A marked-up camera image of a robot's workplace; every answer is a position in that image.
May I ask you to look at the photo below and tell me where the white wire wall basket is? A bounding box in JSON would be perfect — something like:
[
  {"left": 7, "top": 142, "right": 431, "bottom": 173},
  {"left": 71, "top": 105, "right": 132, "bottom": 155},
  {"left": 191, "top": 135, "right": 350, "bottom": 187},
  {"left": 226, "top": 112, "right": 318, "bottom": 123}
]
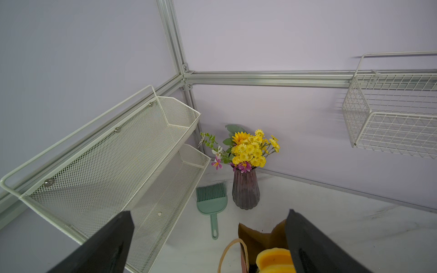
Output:
[{"left": 342, "top": 51, "right": 437, "bottom": 159}]

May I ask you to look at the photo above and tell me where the white mesh two-tier shelf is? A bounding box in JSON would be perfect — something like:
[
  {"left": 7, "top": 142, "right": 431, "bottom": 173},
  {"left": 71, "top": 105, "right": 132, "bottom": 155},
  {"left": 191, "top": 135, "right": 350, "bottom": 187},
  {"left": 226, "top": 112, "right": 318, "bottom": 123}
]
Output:
[{"left": 1, "top": 95, "right": 209, "bottom": 273}]

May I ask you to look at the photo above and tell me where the dark ribbed vase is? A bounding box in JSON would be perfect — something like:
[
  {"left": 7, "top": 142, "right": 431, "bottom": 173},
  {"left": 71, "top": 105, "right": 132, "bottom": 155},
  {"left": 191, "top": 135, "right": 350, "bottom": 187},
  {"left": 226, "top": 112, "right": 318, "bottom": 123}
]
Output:
[{"left": 232, "top": 168, "right": 261, "bottom": 210}]

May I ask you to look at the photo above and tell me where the red brown paper bag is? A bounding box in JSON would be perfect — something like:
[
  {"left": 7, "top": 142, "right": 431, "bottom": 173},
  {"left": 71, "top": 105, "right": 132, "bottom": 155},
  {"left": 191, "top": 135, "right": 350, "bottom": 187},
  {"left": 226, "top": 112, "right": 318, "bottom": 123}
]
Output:
[{"left": 217, "top": 220, "right": 291, "bottom": 273}]

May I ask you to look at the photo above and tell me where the long ridged yellow bread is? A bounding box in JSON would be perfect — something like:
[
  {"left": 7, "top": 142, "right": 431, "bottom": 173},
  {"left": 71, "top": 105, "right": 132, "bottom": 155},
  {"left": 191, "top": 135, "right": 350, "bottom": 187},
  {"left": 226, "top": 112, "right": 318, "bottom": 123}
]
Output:
[{"left": 256, "top": 248, "right": 297, "bottom": 273}]

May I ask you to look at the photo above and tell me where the yellow flower bouquet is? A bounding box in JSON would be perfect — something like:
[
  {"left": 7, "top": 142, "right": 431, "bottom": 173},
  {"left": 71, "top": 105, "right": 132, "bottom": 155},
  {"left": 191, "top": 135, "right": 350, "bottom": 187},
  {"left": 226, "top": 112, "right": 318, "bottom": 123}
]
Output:
[{"left": 199, "top": 125, "right": 281, "bottom": 174}]

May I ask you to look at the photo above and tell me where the aluminium frame structure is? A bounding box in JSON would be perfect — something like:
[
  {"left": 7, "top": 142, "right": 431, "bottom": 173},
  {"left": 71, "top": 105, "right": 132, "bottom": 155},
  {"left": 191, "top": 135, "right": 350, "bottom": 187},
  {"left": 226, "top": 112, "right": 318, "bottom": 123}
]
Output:
[{"left": 1, "top": 1, "right": 437, "bottom": 229}]

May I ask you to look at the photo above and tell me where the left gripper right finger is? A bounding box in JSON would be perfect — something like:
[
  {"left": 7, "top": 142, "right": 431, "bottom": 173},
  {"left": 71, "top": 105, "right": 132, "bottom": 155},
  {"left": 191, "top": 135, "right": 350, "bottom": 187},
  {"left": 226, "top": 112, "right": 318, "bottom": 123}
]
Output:
[{"left": 285, "top": 209, "right": 370, "bottom": 273}]

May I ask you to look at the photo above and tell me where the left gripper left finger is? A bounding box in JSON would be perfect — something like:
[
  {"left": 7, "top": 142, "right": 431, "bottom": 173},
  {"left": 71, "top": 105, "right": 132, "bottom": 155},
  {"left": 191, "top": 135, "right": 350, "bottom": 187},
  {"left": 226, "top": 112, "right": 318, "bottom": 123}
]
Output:
[{"left": 49, "top": 211, "right": 135, "bottom": 273}]

